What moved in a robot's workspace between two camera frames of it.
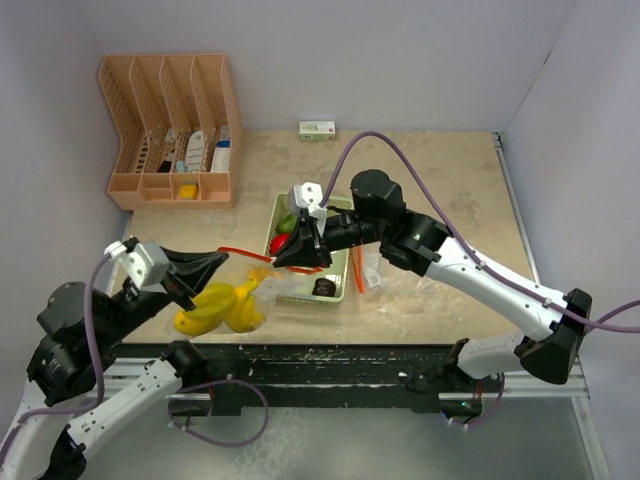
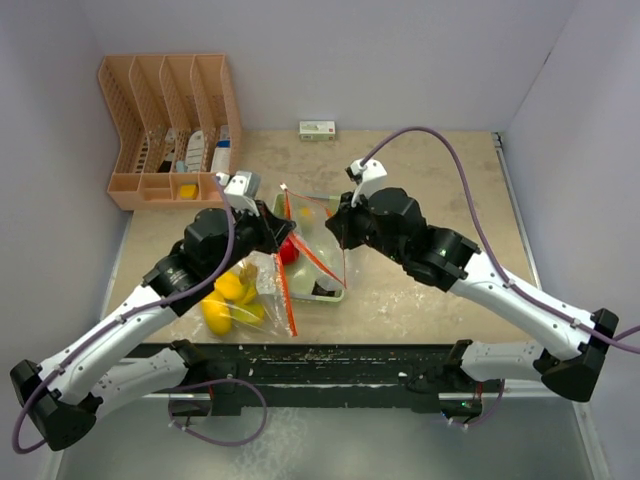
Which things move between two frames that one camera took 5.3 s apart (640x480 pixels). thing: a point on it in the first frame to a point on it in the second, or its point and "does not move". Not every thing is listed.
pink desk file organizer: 170,115 does not move
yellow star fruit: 214,302 to 251,313
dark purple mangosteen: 324,287 does not move
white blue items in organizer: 194,157 does not move
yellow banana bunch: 236,307 to 239,286
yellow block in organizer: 188,191 does not move
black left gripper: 188,273 to 272,230
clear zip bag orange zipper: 271,260 to 251,300
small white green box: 317,130 does not move
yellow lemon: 194,325 to 217,317
